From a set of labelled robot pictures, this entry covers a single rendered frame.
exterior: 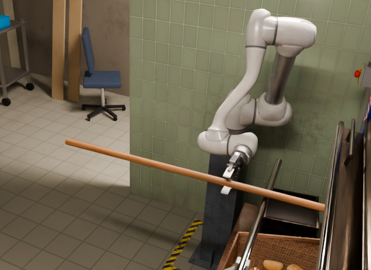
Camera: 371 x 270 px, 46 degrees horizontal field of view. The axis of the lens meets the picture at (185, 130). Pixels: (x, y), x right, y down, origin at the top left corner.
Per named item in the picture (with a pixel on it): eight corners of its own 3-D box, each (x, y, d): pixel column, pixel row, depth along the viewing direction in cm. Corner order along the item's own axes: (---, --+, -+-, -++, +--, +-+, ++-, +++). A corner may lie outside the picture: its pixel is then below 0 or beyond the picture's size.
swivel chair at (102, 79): (131, 107, 520) (131, 31, 476) (116, 125, 475) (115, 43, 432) (89, 101, 528) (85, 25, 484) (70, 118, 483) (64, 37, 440)
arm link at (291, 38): (251, 109, 266) (287, 112, 265) (251, 130, 257) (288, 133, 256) (274, 8, 203) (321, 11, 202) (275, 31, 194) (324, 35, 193)
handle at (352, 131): (346, 128, 183) (350, 130, 183) (343, 167, 156) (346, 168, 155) (352, 117, 180) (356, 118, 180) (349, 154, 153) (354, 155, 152)
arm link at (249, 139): (253, 164, 203) (226, 160, 208) (260, 149, 216) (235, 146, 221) (253, 143, 199) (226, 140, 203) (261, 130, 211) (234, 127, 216)
